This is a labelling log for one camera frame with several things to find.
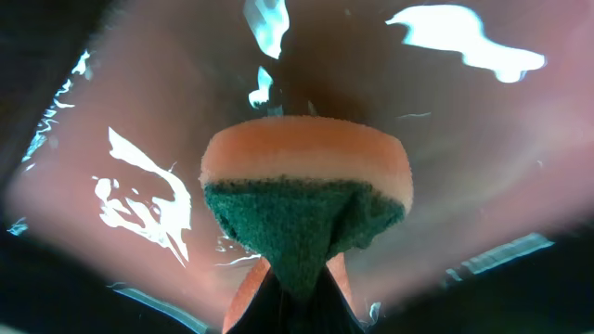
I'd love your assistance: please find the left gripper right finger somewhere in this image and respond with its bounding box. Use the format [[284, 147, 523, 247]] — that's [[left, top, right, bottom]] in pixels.
[[301, 267, 365, 334]]

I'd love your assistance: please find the green and orange sponge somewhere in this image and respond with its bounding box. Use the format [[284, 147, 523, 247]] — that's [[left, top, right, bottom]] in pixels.
[[200, 116, 414, 333]]

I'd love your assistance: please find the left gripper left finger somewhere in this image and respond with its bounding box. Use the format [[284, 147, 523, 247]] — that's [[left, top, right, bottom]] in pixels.
[[226, 273, 291, 334]]

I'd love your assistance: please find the black and red tray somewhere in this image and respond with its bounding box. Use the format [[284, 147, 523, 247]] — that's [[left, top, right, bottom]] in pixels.
[[1, 0, 593, 334]]

